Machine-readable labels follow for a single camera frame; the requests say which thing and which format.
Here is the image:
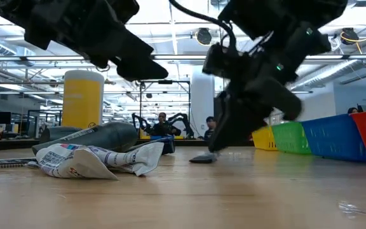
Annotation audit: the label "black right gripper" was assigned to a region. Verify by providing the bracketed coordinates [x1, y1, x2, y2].
[202, 41, 304, 153]

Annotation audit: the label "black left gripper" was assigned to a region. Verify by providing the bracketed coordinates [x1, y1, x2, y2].
[43, 0, 169, 82]

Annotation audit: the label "small black tube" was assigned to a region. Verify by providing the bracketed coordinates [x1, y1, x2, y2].
[189, 153, 218, 164]

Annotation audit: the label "dark gray remote-like item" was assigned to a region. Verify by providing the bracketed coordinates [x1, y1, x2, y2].
[32, 121, 139, 155]

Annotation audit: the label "comb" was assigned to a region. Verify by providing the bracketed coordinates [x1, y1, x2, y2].
[0, 157, 38, 170]

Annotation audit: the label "yellow plastic basket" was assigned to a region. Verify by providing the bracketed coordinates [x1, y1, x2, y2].
[252, 126, 279, 151]

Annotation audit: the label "green plastic basket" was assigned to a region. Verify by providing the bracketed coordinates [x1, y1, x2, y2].
[271, 121, 313, 156]

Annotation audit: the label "white round pillar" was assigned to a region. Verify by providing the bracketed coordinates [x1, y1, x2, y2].
[190, 68, 215, 138]

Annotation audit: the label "yellow canister with white lid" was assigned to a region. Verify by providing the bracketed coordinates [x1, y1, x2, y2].
[61, 69, 105, 130]

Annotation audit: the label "blue plastic basket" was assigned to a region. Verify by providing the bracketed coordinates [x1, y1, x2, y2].
[300, 113, 366, 163]

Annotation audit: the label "black background rig frame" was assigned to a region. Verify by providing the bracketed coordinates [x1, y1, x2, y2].
[139, 80, 192, 138]

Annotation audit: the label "black ceiling cord reel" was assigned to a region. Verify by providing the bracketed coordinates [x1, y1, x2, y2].
[341, 27, 360, 45]
[195, 27, 213, 46]

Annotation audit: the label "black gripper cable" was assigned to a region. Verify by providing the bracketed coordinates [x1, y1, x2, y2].
[168, 0, 238, 49]

